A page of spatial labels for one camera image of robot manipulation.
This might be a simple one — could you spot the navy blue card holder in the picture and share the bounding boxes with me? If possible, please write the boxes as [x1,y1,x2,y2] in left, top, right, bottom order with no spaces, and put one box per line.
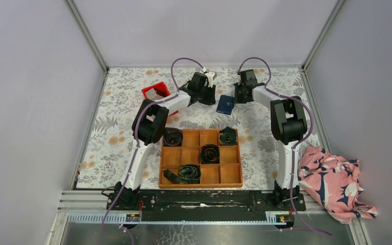
[216,95,235,115]

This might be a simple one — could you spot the stack of silver cards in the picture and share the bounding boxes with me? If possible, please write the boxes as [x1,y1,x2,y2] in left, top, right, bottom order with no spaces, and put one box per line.
[146,88,163,101]

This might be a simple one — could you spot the wooden compartment tray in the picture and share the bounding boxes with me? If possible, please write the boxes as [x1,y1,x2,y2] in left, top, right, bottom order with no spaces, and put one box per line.
[158,127,243,189]

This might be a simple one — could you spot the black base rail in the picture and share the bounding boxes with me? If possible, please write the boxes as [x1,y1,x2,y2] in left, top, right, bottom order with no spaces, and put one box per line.
[106,189,306,223]

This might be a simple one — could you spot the rolled dark tie centre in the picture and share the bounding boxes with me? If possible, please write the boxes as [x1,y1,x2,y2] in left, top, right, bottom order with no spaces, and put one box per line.
[200,144,220,164]

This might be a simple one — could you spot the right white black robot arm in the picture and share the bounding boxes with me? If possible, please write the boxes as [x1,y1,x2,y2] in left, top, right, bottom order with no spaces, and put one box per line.
[234,69,312,210]

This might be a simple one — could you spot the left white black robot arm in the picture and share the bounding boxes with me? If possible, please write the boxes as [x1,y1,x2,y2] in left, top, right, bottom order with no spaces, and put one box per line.
[115,69,217,210]

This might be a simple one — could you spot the rolled green tie bottom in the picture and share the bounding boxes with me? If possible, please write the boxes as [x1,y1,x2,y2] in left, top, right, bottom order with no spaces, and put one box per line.
[163,164,202,184]

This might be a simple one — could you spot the pink floral cloth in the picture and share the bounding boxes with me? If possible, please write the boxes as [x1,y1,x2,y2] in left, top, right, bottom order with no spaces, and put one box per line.
[298,146,378,224]

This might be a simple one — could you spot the rolled dark tie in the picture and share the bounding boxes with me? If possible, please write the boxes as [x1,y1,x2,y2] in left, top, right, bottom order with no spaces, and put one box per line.
[200,144,220,164]
[163,128,183,147]

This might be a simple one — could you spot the rolled dark tie top left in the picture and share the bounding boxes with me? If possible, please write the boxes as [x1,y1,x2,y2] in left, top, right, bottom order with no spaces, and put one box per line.
[163,128,183,147]

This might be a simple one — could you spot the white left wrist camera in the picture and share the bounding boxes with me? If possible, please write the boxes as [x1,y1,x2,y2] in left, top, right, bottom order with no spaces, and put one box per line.
[202,67,217,88]

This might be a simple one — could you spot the red plastic bin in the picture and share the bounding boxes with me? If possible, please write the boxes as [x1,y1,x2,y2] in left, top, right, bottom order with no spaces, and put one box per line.
[141,82,171,101]

